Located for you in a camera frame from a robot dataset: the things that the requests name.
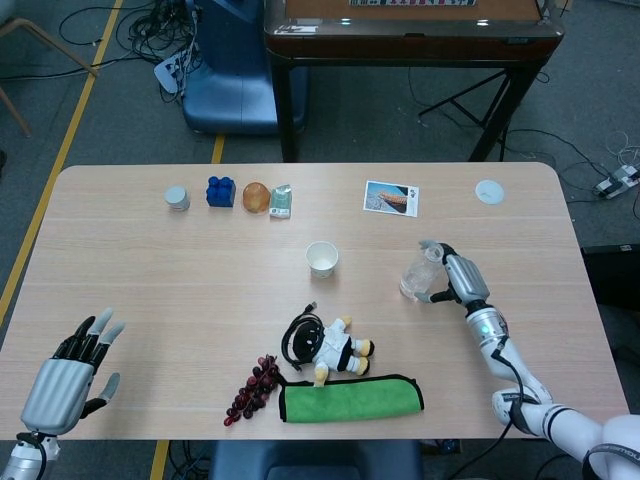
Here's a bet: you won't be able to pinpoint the orange translucent dome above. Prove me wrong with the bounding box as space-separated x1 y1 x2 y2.
242 182 271 215

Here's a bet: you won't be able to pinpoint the white paper cup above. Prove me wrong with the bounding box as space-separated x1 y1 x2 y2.
305 240 340 281

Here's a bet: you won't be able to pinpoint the white round grommet cover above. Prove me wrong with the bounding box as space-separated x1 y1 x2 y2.
474 179 506 206

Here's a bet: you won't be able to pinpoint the clear plastic bottle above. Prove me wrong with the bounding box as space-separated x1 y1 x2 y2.
398 243 446 302

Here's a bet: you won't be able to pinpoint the row of mahjong tiles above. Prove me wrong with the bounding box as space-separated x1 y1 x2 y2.
348 0 477 8

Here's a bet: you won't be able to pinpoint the small white jar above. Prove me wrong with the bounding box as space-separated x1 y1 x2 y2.
164 185 192 212

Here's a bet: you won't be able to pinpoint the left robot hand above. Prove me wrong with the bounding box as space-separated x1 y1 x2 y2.
20 307 126 435

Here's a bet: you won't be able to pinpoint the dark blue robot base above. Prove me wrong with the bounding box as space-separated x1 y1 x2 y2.
207 439 425 480

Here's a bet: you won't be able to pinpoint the photo postcard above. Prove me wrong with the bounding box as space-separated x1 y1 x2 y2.
362 179 420 219

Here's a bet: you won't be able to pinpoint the small green white packet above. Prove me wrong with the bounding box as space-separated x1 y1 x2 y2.
269 183 294 220

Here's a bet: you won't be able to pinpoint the blue toy building block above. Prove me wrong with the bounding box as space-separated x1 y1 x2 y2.
205 175 237 209

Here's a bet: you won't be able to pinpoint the black coiled cable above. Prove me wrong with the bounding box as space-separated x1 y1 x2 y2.
281 301 326 372

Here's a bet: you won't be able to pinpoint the white chair wooden legs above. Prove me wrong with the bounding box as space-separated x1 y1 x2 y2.
0 17 100 139

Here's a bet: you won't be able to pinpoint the black tripod stand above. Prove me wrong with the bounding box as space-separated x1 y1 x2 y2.
417 67 511 161

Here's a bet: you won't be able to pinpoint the tangled black floor cables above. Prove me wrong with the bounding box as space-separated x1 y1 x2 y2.
59 0 201 101

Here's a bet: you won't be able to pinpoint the dark red plastic grapes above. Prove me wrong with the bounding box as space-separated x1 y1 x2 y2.
223 353 281 428

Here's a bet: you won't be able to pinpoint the black box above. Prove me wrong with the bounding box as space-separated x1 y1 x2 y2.
579 243 640 309

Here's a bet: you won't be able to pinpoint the white floor power strip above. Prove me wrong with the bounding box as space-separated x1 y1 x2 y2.
593 164 640 200

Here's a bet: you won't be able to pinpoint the blue machine base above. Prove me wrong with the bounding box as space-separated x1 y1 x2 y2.
180 0 307 136

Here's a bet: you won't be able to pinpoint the green microfiber cloth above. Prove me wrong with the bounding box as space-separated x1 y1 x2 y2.
277 372 426 425

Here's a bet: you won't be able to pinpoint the brown mahjong table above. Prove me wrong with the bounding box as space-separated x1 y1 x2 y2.
263 0 564 164

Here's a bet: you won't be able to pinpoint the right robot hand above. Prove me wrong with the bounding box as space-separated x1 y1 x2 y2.
417 239 492 307

